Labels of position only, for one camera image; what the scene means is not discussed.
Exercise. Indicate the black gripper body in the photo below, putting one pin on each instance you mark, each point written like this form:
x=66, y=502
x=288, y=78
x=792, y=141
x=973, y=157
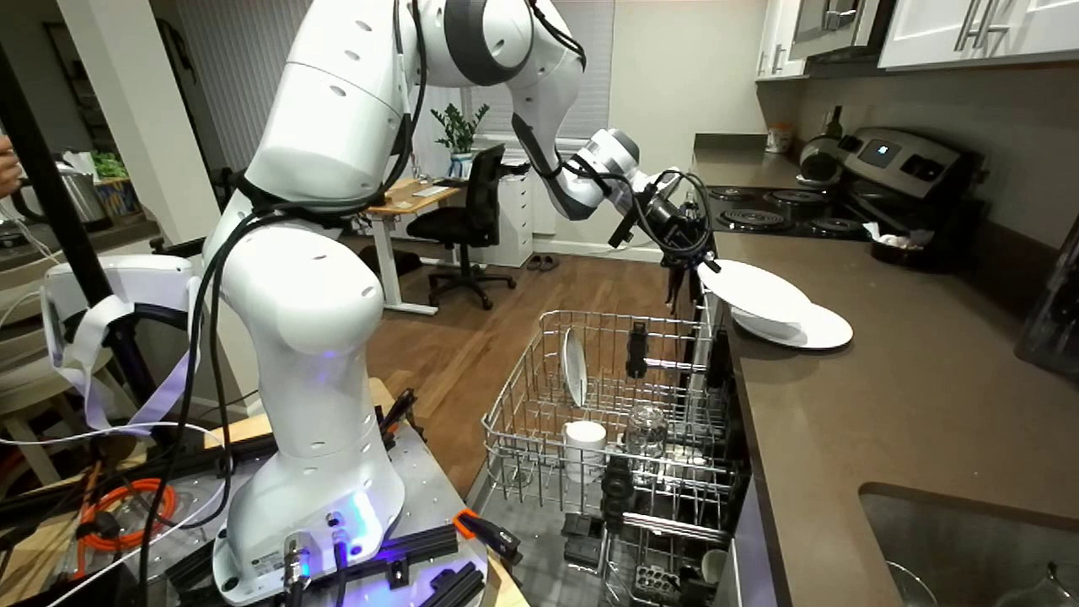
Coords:
x=678, y=219

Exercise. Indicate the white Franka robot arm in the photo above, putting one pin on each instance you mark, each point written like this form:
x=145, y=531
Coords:
x=303, y=338

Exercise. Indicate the steel dishwasher door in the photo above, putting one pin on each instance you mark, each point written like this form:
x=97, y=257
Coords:
x=528, y=552

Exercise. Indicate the black steel stove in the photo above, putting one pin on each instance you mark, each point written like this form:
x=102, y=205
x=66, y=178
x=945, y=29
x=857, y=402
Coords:
x=788, y=207

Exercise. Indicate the clear drinking glass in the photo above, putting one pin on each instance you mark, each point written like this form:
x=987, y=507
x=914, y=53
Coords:
x=655, y=425

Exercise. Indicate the black kettle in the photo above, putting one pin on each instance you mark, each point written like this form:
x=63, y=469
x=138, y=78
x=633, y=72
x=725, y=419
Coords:
x=821, y=164

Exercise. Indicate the white mug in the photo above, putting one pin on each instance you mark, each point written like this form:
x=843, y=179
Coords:
x=584, y=449

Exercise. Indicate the black dish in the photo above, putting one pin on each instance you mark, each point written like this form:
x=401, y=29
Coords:
x=905, y=244

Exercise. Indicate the white upper cabinet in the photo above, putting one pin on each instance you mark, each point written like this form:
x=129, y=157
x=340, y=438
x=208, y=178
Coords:
x=979, y=29
x=777, y=40

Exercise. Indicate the black office chair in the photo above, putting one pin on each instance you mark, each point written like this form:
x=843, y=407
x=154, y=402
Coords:
x=466, y=215

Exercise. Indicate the green potted plant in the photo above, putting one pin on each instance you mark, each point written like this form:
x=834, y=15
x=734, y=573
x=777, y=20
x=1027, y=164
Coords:
x=458, y=131

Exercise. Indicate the steel microwave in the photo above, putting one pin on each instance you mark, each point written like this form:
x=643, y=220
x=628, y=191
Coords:
x=837, y=21

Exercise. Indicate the wooden desk white legs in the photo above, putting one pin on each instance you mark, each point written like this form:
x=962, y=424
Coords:
x=415, y=205

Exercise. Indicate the black coffee maker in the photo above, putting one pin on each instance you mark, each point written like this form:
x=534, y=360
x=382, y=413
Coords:
x=1050, y=305

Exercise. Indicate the clear glass in sink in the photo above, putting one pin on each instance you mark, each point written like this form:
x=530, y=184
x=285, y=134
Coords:
x=1034, y=593
x=911, y=586

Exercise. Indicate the black clamp tool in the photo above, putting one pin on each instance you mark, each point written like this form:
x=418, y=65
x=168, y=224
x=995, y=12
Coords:
x=449, y=588

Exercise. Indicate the steel kitchen sink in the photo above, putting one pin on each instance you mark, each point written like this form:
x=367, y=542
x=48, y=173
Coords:
x=965, y=552

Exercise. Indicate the black pole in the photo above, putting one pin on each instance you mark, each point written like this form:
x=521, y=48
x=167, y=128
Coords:
x=48, y=169

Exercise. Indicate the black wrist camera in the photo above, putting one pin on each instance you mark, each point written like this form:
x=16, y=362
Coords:
x=621, y=231

